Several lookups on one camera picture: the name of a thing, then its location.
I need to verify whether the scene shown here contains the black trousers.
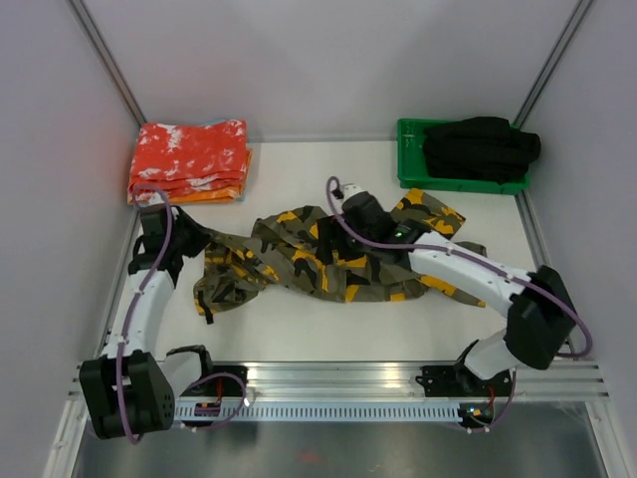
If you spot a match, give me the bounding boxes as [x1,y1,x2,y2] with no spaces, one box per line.
[422,117,541,185]

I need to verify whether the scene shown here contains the corner aluminium post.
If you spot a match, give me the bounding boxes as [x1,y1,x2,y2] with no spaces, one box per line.
[66,0,146,126]
[514,0,596,128]

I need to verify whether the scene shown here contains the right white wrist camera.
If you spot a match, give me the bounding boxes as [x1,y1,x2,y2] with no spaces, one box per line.
[331,183,366,202]

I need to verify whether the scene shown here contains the left corner aluminium post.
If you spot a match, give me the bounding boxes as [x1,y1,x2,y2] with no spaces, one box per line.
[66,0,146,126]

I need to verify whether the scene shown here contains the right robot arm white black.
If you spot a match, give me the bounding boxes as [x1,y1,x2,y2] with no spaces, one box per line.
[326,183,577,394]

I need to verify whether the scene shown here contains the camouflage yellow green trousers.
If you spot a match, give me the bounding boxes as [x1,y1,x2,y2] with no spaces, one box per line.
[193,205,485,323]

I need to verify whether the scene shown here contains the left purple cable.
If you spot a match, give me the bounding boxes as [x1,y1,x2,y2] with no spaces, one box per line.
[116,182,175,445]

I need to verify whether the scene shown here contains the orange folded trousers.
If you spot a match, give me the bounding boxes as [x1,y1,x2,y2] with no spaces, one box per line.
[163,147,253,204]

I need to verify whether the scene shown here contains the right corner aluminium post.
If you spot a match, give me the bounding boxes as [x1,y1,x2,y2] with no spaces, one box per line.
[514,0,596,128]

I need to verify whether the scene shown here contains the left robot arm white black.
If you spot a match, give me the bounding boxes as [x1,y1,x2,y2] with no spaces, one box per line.
[79,205,217,440]

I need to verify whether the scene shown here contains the white slotted cable duct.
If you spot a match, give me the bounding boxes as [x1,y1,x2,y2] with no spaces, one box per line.
[173,401,474,423]

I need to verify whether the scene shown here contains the red white folded trousers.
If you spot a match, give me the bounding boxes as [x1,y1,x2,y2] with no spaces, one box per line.
[127,119,250,199]

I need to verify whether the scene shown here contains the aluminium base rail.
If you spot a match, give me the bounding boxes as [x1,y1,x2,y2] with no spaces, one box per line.
[67,360,611,402]

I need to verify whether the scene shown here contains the green plastic tray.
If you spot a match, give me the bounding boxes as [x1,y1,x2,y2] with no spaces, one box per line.
[396,118,531,196]

